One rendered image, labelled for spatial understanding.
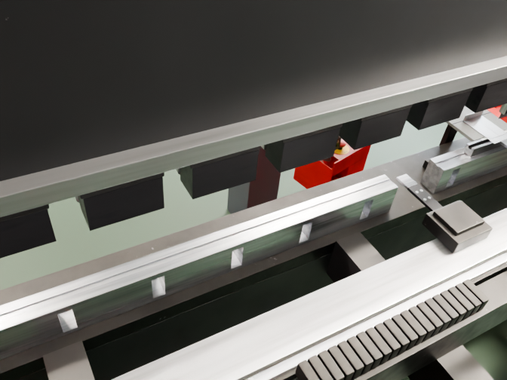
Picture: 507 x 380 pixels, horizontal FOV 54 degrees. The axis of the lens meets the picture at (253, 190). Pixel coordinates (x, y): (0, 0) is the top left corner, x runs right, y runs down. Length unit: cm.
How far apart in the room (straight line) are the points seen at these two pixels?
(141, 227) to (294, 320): 160
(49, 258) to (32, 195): 191
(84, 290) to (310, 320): 48
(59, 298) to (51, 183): 57
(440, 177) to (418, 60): 79
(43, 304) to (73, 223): 152
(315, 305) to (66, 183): 65
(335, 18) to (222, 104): 18
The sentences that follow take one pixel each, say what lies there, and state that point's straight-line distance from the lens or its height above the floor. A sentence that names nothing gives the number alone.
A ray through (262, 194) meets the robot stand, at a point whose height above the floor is 22.
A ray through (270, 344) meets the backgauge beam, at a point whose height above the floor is 98.
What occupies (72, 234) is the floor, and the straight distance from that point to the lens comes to 256.
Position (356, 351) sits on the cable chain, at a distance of 97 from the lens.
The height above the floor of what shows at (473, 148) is 100.
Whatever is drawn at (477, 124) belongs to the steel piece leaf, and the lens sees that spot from 174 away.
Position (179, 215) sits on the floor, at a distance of 258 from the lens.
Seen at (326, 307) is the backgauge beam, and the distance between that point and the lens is 107.
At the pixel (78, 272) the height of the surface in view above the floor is 87.
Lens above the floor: 185
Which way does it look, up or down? 43 degrees down
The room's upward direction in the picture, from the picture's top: 6 degrees clockwise
